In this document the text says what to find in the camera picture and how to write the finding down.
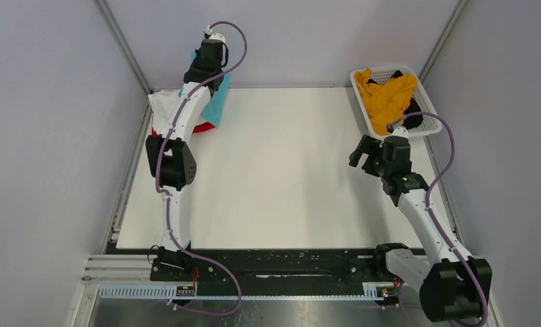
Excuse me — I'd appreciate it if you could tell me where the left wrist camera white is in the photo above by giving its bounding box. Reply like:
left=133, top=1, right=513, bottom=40
left=204, top=25, right=226, bottom=44

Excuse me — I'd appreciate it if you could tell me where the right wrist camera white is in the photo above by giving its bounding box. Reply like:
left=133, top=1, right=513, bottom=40
left=389, top=125, right=409, bottom=139

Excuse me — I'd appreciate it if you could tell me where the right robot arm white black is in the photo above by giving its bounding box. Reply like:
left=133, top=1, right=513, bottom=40
left=349, top=135, right=492, bottom=326

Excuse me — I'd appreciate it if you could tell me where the folded white t shirt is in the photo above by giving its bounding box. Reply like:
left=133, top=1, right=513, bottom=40
left=147, top=90, right=180, bottom=135

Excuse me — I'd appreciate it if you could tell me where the black t shirt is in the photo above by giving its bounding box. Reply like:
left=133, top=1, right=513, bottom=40
left=367, top=69, right=424, bottom=135

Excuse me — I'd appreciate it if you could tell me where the white plastic basket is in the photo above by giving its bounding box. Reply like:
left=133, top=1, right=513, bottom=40
left=350, top=65, right=442, bottom=140

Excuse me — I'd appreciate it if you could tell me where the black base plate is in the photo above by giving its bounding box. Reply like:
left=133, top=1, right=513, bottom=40
left=106, top=247, right=418, bottom=298

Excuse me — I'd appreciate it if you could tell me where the white slotted cable duct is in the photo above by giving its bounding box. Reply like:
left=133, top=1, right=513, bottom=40
left=99, top=282, right=386, bottom=302

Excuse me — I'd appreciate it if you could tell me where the teal t shirt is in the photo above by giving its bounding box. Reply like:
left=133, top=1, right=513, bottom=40
left=173, top=74, right=232, bottom=127

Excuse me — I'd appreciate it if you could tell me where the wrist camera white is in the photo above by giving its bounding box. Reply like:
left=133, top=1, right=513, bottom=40
left=389, top=125, right=409, bottom=139
left=204, top=25, right=226, bottom=44

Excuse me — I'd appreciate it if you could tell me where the yellow t shirt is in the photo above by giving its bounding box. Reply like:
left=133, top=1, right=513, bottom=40
left=353, top=69, right=420, bottom=136

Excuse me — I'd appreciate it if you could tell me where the folded red t shirt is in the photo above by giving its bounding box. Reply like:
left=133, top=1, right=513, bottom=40
left=151, top=117, right=216, bottom=136

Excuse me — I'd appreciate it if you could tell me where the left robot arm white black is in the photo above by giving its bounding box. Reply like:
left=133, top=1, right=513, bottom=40
left=145, top=33, right=231, bottom=252

